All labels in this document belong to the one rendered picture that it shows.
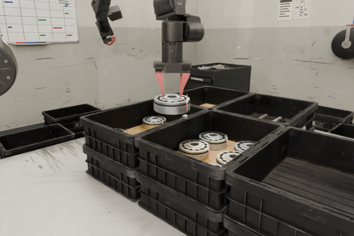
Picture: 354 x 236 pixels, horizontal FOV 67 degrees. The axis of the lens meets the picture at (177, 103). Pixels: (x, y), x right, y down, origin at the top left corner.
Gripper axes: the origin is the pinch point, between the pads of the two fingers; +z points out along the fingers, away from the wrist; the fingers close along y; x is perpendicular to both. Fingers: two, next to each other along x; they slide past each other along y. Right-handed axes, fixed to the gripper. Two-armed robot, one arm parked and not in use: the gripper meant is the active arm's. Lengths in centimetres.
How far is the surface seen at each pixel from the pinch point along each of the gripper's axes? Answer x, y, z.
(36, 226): 8, 38, 36
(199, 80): -177, -35, 27
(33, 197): -6, 45, 36
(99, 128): -10.1, 23.0, 13.4
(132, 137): 0.4, 11.4, 12.5
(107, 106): -329, 83, 93
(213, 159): -3.2, -13.5, 22.1
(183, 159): 14.7, -2.0, 12.8
